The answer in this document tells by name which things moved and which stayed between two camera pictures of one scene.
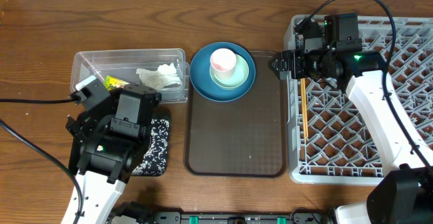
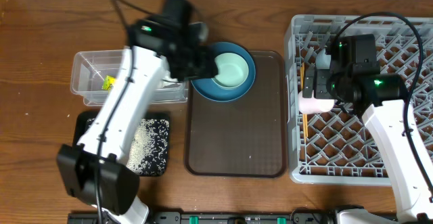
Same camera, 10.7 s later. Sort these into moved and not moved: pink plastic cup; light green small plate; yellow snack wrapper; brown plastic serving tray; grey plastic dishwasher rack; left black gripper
Moved: left black gripper; pink plastic cup
Not moved: yellow snack wrapper; grey plastic dishwasher rack; light green small plate; brown plastic serving tray
